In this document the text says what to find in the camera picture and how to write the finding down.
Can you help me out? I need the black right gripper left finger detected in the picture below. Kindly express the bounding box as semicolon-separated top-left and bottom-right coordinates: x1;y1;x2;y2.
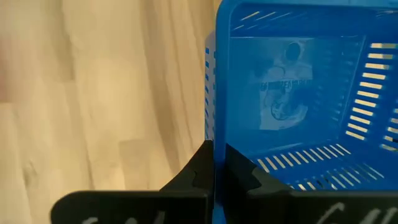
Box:
50;139;215;224

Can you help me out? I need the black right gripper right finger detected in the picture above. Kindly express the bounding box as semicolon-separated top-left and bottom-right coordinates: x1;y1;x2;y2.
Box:
223;143;398;224

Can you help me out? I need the blue plastic basket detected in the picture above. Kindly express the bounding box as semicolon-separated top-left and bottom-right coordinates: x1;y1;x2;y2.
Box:
204;0;398;224

